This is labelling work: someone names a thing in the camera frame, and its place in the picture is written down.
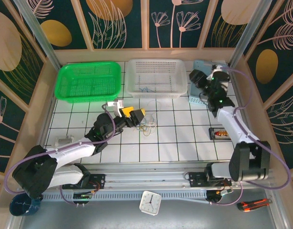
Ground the thin white cable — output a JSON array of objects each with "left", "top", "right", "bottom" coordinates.
[
  {"left": 147, "top": 100, "right": 162, "bottom": 113},
  {"left": 143, "top": 113, "right": 159, "bottom": 128}
]

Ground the light blue plastic basket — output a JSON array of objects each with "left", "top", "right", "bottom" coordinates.
[{"left": 188, "top": 59, "right": 229, "bottom": 105}]

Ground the white plastic mesh basket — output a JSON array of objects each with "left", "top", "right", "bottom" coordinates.
[{"left": 124, "top": 58, "right": 187, "bottom": 100}]

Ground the black patterned packet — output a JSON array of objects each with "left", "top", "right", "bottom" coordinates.
[{"left": 209, "top": 127, "right": 231, "bottom": 141}]

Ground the small white plastic box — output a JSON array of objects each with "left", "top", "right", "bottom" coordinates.
[{"left": 53, "top": 135, "right": 75, "bottom": 146}]

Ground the green plastic mesh basket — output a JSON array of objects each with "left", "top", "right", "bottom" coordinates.
[{"left": 54, "top": 61, "right": 122, "bottom": 104}]

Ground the white square alarm clock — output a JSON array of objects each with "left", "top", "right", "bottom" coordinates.
[{"left": 139, "top": 190, "right": 162, "bottom": 217}]

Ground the dark blue mug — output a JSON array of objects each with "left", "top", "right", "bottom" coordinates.
[{"left": 9, "top": 193, "right": 43, "bottom": 217}]

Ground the orange black utility knife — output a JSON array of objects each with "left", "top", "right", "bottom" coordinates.
[{"left": 236, "top": 198, "right": 272, "bottom": 212}]

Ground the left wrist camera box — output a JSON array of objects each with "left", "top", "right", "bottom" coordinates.
[{"left": 107, "top": 99, "right": 125, "bottom": 118}]

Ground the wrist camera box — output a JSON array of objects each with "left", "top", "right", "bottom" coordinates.
[
  {"left": 107, "top": 99, "right": 125, "bottom": 118},
  {"left": 207, "top": 63, "right": 224, "bottom": 82}
]

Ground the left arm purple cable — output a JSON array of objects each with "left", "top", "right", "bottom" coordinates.
[{"left": 4, "top": 103, "right": 117, "bottom": 206}]

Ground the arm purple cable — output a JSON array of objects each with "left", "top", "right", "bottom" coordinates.
[
  {"left": 209, "top": 66, "right": 292, "bottom": 206},
  {"left": 4, "top": 103, "right": 117, "bottom": 206}
]

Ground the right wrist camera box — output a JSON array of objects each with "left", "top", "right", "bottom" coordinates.
[{"left": 207, "top": 63, "right": 224, "bottom": 82}]

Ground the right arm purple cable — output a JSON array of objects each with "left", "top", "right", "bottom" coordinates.
[{"left": 209, "top": 66, "right": 292, "bottom": 206}]

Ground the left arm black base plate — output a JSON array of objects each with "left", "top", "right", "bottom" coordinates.
[{"left": 62, "top": 173, "right": 106, "bottom": 190}]

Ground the aluminium mounting rail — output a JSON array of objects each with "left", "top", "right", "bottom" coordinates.
[{"left": 19, "top": 162, "right": 277, "bottom": 191}]

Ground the aluminium frame post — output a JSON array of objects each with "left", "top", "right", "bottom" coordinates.
[
  {"left": 13, "top": 0, "right": 62, "bottom": 71},
  {"left": 228, "top": 0, "right": 266, "bottom": 70}
]

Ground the slotted grey cable duct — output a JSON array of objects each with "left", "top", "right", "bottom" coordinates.
[{"left": 40, "top": 192, "right": 209, "bottom": 201}]

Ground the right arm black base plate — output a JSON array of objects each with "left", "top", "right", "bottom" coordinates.
[{"left": 188, "top": 171, "right": 232, "bottom": 188}]

